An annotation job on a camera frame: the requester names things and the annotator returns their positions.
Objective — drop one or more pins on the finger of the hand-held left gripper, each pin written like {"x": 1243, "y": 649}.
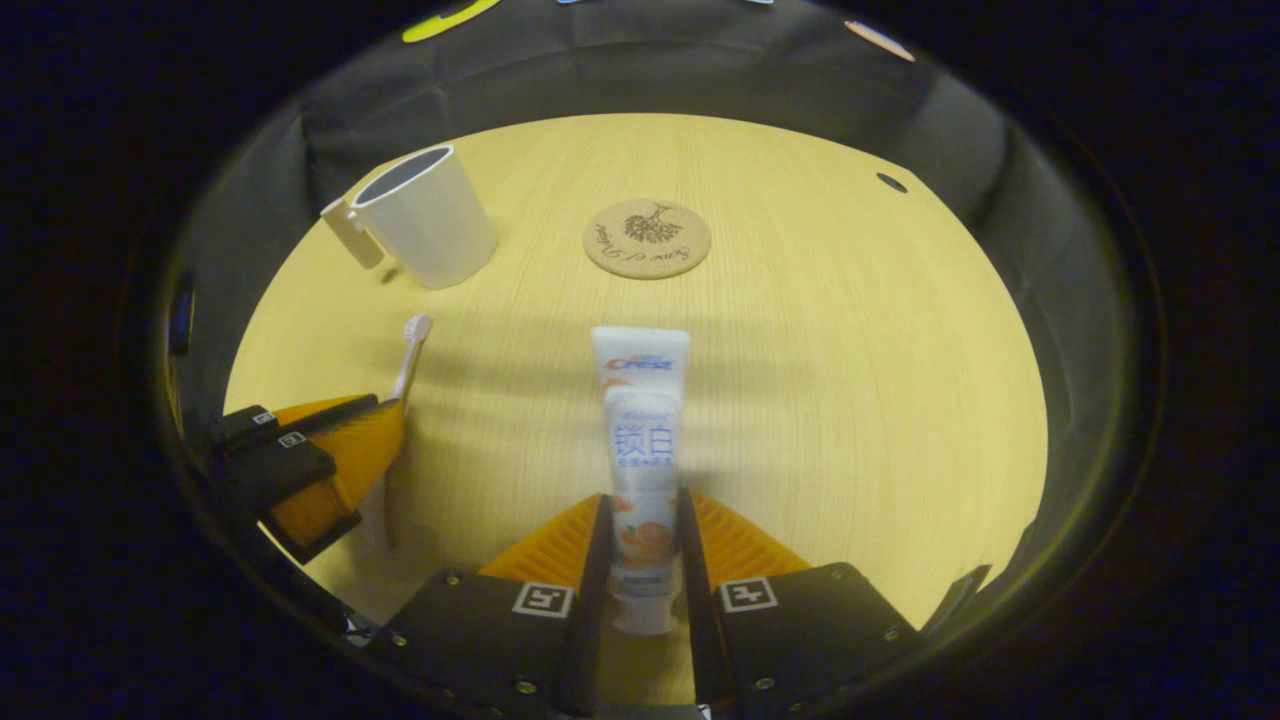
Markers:
{"x": 350, "y": 460}
{"x": 250, "y": 418}

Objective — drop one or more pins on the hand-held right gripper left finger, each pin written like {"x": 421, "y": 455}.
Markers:
{"x": 598, "y": 590}

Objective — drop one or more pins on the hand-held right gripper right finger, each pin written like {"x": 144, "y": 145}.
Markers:
{"x": 697, "y": 600}

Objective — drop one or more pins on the white toothbrush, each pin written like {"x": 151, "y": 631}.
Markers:
{"x": 415, "y": 335}

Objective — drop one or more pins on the white toothpaste tube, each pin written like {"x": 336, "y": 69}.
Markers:
{"x": 643, "y": 440}

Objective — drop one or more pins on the white cup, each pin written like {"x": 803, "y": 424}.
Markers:
{"x": 435, "y": 225}

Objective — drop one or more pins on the round cork coaster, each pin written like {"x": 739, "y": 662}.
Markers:
{"x": 647, "y": 240}

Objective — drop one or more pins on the black backdrop cloth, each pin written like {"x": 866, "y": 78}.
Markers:
{"x": 600, "y": 60}

